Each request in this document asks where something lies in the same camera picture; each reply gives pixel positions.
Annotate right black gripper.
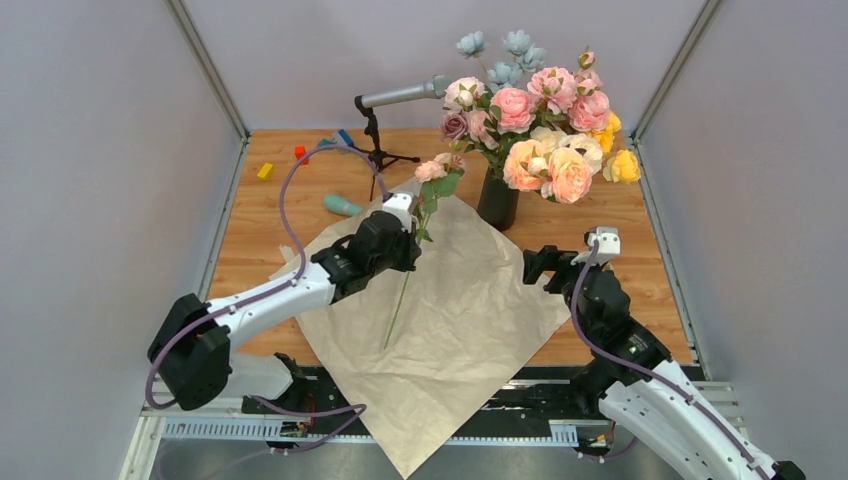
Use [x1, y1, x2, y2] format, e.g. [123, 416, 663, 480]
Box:
[522, 245, 603, 340]

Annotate flower stems bunch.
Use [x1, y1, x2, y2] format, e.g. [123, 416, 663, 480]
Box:
[382, 152, 466, 350]

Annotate peach paper bouquet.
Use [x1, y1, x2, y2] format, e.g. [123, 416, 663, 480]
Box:
[267, 194, 583, 478]

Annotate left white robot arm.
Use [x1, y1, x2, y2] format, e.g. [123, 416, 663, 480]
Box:
[147, 210, 421, 411]

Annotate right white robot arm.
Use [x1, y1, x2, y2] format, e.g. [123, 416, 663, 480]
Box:
[523, 245, 805, 479]

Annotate black vase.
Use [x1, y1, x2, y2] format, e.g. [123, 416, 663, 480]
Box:
[476, 167, 520, 232]

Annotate flowers in vase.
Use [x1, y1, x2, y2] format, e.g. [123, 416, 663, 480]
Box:
[416, 30, 642, 204]

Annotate teal toy microphone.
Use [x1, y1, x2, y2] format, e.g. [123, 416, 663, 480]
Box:
[323, 194, 363, 217]

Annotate black microphone tripod stand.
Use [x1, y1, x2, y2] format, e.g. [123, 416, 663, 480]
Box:
[354, 96, 421, 173]

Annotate red block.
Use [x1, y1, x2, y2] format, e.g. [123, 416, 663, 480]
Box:
[294, 146, 309, 165]

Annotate yellow block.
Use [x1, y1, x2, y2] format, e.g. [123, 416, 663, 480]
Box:
[256, 163, 274, 181]

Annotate silver microphone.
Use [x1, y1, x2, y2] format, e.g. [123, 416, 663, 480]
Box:
[354, 75, 453, 109]

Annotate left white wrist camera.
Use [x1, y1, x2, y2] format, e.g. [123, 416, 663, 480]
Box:
[381, 191, 417, 232]

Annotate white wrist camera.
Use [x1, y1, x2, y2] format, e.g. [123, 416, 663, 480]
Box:
[381, 191, 417, 232]
[571, 226, 622, 266]

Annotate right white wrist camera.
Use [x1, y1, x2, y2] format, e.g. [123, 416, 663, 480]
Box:
[571, 226, 622, 266]

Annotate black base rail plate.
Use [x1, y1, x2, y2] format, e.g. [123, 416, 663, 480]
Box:
[231, 365, 707, 448]

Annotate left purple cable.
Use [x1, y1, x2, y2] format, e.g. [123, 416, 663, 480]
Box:
[144, 143, 392, 458]

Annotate purple cable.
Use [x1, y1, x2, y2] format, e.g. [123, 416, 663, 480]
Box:
[144, 143, 392, 458]
[569, 241, 773, 480]

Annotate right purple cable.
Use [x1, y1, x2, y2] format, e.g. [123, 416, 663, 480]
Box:
[569, 241, 773, 480]

